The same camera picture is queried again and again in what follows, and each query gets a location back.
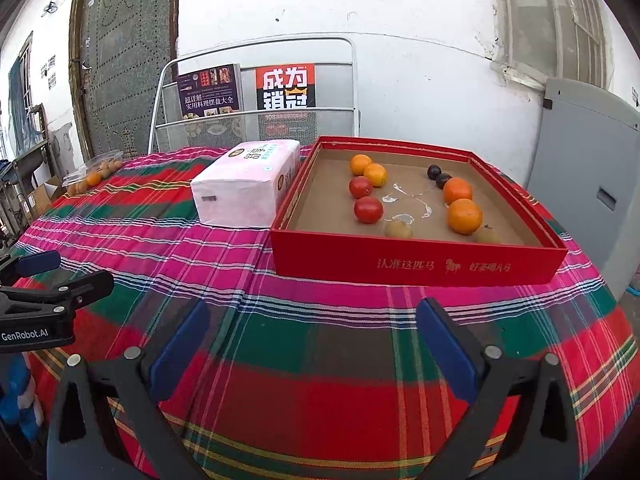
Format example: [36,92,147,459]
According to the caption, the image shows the white pink tissue pack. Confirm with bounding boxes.
[191,139,300,228]

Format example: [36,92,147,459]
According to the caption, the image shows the mandarin orange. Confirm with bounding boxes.
[442,177,473,205]

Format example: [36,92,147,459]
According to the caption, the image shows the blue gloved left hand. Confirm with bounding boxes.
[1,352,43,443]

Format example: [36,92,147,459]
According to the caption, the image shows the dark blue cookbook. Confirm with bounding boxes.
[177,64,244,119]

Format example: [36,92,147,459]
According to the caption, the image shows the red cardboard tray box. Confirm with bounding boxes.
[270,136,567,287]

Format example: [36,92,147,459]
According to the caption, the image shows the dark plum back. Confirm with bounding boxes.
[435,174,451,190]

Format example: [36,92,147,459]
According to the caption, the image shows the red black book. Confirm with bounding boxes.
[255,64,316,110]

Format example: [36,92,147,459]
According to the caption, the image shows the red tomato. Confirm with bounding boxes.
[348,176,373,200]
[354,196,384,224]

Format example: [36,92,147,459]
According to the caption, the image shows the grey cabinet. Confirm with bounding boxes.
[527,78,639,299]

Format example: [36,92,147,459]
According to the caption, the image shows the large orange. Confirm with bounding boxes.
[447,198,483,235]

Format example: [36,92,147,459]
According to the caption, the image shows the dark plum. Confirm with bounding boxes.
[435,174,451,190]
[426,165,442,181]

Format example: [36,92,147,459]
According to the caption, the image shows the red tomato front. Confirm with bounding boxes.
[348,176,373,200]

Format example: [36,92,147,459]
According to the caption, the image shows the clear plastic fruit container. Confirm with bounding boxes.
[62,150,124,196]

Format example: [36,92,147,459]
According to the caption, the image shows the cardboard box on shelf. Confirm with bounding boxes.
[28,176,65,219]

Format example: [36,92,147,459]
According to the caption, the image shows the small orange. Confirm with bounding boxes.
[363,162,388,188]

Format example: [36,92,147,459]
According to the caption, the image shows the plaid red tablecloth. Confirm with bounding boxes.
[13,148,639,479]

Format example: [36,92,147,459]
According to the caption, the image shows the metal shelf cart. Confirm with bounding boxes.
[1,104,56,242]

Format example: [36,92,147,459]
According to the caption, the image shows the white metal mesh rack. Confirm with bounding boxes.
[148,34,360,153]

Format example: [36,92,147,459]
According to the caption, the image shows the studded metal door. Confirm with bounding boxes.
[68,0,178,159]

